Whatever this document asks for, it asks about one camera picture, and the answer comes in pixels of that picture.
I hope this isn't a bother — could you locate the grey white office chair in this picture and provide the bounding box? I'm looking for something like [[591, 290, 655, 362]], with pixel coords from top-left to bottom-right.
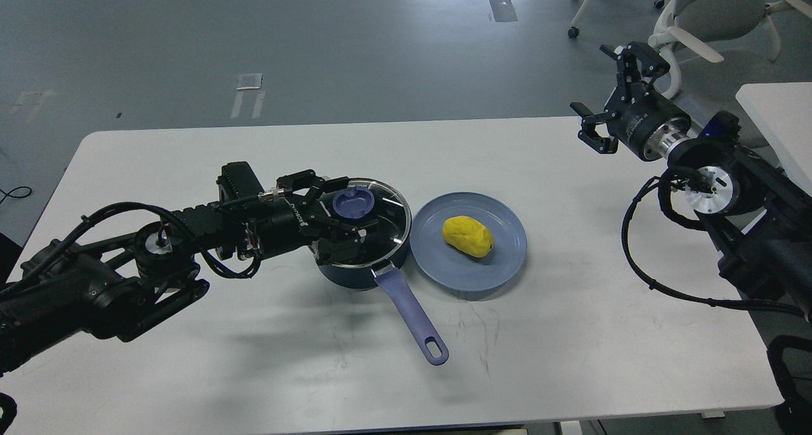
[[628, 0, 812, 150]]

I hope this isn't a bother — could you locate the blue plate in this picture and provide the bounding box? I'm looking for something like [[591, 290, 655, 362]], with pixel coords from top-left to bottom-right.
[[410, 192, 528, 293]]

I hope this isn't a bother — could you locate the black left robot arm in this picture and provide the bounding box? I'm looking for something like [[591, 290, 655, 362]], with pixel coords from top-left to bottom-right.
[[1, 162, 379, 373]]

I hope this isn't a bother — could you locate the glass lid blue knob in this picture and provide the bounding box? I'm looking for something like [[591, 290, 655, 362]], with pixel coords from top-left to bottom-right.
[[311, 178, 412, 269]]

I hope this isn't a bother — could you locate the white side table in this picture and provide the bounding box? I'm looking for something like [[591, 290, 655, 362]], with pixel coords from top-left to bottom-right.
[[736, 82, 811, 195]]

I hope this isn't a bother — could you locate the yellow potato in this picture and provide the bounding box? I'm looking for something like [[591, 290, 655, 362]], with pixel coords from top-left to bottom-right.
[[442, 216, 495, 259]]

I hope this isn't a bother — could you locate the dark blue saucepan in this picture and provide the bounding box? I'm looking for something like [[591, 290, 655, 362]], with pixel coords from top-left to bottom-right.
[[311, 178, 450, 367]]

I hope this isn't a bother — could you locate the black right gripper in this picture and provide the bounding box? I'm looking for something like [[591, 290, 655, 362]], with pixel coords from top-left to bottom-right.
[[570, 41, 691, 162]]

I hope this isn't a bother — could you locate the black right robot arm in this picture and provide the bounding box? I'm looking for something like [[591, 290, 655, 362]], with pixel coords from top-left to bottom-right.
[[571, 41, 811, 321]]

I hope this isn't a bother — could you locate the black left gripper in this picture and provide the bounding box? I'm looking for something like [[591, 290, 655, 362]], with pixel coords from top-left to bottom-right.
[[244, 169, 375, 266]]

